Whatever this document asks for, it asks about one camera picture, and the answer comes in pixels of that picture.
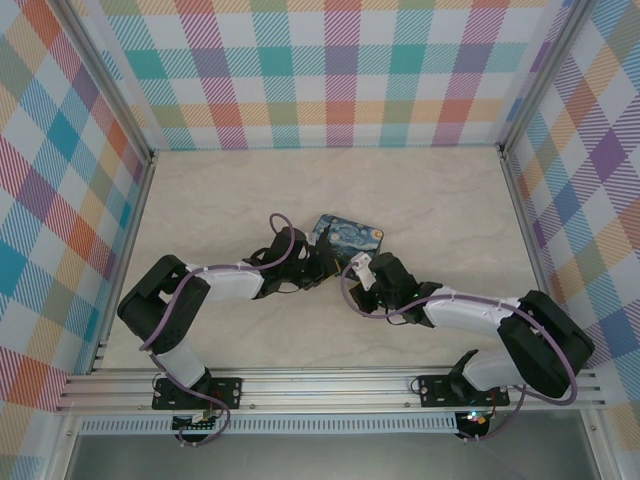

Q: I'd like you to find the white slotted cable duct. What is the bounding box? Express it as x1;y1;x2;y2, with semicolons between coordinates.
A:
78;413;459;436

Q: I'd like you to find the aluminium side rail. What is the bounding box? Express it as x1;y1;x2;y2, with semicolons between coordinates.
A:
498;144;601;376
88;149;157;376

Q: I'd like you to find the small controller board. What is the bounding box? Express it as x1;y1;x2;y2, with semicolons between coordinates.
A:
171;413;219;433
458;409;490;430

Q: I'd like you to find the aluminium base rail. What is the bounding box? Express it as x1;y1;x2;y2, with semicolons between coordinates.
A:
53;368;609;414

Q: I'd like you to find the starry night print tin box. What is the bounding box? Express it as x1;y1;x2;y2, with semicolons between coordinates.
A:
305;213;386;281

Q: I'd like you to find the aluminium corner post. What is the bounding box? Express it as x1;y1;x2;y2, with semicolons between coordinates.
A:
63;0;157;167
498;0;587;157

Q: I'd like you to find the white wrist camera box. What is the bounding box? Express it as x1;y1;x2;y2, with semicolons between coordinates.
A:
348;253;375;291

